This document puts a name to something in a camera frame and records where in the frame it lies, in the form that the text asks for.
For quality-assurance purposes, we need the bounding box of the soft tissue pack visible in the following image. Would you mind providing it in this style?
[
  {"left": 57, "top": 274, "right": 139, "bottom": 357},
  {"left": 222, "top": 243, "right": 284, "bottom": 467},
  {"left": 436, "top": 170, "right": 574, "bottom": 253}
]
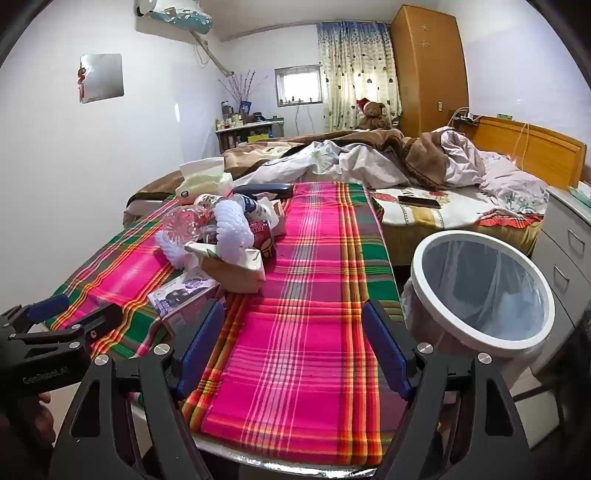
[{"left": 178, "top": 157, "right": 235, "bottom": 204}]

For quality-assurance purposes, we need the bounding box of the vase of bare branches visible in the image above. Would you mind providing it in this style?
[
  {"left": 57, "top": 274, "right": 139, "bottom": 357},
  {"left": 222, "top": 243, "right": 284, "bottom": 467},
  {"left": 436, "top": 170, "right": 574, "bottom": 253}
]
[{"left": 218, "top": 69, "right": 269, "bottom": 114}]

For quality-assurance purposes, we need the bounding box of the black oblong case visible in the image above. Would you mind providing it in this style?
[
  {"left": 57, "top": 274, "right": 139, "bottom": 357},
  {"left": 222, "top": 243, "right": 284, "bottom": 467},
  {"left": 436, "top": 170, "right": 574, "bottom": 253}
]
[{"left": 233, "top": 183, "right": 294, "bottom": 200}]

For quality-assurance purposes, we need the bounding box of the brown teddy bear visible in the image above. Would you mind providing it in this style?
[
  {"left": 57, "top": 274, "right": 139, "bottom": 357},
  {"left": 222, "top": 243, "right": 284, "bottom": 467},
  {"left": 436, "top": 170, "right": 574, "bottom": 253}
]
[{"left": 356, "top": 98, "right": 393, "bottom": 130}]

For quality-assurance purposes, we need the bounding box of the brown blanket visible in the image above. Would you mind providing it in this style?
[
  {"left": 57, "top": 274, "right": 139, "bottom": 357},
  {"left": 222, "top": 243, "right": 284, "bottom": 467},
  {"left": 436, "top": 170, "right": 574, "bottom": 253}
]
[{"left": 222, "top": 128, "right": 448, "bottom": 188}]

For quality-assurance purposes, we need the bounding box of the pink green plaid tablecloth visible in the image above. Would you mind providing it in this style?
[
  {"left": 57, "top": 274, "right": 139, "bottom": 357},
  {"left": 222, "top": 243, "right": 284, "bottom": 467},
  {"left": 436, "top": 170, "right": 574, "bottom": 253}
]
[{"left": 48, "top": 181, "right": 407, "bottom": 462}]

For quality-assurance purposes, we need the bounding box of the charging cable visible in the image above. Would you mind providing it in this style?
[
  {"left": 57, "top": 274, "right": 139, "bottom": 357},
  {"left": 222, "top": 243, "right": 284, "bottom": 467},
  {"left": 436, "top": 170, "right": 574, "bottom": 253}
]
[{"left": 510, "top": 121, "right": 529, "bottom": 162}]

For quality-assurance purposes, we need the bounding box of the white round trash bin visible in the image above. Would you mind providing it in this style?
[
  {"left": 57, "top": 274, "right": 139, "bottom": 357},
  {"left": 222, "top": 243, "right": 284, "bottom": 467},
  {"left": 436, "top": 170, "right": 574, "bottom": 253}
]
[{"left": 401, "top": 231, "right": 556, "bottom": 370}]

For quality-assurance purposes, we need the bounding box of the person's left hand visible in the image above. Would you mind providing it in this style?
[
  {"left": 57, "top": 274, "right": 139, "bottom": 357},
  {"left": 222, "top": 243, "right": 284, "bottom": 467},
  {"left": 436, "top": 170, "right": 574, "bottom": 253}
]
[{"left": 25, "top": 391, "right": 57, "bottom": 445}]

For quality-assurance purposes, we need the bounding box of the wooden headboard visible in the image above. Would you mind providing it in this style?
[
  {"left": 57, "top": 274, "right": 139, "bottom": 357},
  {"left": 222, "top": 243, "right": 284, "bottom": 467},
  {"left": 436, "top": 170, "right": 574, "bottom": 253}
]
[{"left": 464, "top": 115, "right": 588, "bottom": 190}]

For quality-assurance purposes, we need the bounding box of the shelf with bottles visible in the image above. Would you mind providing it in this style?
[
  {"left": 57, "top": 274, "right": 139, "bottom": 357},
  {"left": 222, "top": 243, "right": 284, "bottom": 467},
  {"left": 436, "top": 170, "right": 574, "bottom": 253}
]
[{"left": 215, "top": 117, "right": 284, "bottom": 155}]

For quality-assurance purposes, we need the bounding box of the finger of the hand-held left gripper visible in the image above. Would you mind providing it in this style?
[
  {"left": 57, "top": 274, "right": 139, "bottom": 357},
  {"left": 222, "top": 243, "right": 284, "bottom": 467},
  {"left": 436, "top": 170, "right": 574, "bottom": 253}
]
[
  {"left": 9, "top": 302, "right": 123, "bottom": 357},
  {"left": 0, "top": 294, "right": 70, "bottom": 334}
]

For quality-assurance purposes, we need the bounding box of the red snack packet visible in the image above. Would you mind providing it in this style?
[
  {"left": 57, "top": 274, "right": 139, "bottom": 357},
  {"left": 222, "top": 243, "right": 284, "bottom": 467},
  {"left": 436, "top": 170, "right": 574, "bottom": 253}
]
[{"left": 249, "top": 219, "right": 278, "bottom": 259}]

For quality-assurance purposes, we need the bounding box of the clear plastic bottle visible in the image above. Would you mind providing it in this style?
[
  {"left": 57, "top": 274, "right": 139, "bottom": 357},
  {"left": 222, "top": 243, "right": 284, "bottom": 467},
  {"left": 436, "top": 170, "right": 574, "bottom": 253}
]
[{"left": 161, "top": 205, "right": 218, "bottom": 247}]

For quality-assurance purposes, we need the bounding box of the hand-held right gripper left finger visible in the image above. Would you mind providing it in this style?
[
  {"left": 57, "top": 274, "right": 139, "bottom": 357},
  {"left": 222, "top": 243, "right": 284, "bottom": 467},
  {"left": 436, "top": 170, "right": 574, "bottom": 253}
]
[{"left": 48, "top": 299, "right": 225, "bottom": 480}]

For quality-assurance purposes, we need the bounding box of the wooden wardrobe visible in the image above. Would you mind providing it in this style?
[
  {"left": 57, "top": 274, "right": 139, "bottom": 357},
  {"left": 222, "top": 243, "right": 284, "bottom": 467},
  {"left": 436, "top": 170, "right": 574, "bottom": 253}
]
[{"left": 390, "top": 4, "right": 469, "bottom": 139}]

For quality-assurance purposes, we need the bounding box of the grey drawer nightstand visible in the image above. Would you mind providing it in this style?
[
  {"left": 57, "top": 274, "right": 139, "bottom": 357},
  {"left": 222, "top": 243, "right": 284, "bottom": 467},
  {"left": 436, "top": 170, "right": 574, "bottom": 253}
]
[{"left": 531, "top": 182, "right": 591, "bottom": 365}]

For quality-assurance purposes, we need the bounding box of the patterned curtain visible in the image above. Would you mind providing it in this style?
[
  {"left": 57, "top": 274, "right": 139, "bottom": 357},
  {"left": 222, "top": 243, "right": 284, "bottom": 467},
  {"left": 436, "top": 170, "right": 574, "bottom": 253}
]
[{"left": 316, "top": 21, "right": 402, "bottom": 132}]

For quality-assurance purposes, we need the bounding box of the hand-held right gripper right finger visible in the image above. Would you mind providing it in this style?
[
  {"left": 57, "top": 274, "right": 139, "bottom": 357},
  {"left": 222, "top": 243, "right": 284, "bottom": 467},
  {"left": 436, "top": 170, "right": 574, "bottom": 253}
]
[{"left": 361, "top": 299, "right": 536, "bottom": 480}]

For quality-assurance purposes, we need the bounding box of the covered air conditioner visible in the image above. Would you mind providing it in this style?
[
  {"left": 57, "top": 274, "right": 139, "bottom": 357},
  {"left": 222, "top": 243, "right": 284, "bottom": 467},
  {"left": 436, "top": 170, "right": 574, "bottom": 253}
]
[{"left": 134, "top": 0, "right": 214, "bottom": 35}]

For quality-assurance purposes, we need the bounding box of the pale floral duvet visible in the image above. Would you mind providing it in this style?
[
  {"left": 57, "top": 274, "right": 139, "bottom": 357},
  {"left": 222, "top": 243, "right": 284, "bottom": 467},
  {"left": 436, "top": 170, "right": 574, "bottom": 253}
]
[{"left": 233, "top": 130, "right": 550, "bottom": 217}]

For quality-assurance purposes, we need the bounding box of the wrapped air conditioner pipe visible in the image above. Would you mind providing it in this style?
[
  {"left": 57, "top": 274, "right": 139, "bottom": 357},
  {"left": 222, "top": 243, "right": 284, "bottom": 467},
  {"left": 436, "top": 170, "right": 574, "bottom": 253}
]
[{"left": 196, "top": 32, "right": 236, "bottom": 77}]

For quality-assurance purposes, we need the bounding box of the small window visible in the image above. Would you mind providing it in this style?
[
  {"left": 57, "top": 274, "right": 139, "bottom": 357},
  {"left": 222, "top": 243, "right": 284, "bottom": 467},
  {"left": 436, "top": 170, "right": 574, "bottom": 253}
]
[{"left": 274, "top": 65, "right": 321, "bottom": 108}]

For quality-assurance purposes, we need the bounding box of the cream flowered bed sheet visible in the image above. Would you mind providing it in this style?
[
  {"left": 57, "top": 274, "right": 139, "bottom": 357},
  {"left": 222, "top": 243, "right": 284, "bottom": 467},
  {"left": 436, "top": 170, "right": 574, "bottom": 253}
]
[{"left": 369, "top": 187, "right": 546, "bottom": 232}]

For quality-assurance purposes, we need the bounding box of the small white plastic bottle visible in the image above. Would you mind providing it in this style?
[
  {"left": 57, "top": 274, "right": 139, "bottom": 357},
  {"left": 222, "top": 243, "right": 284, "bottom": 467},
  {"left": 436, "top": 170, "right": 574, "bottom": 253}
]
[{"left": 233, "top": 194, "right": 259, "bottom": 217}]

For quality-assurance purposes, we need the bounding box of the purple printed box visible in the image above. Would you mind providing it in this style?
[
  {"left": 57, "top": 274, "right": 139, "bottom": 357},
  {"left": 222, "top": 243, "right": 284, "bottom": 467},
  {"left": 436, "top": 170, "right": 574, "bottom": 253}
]
[{"left": 148, "top": 270, "right": 222, "bottom": 335}]

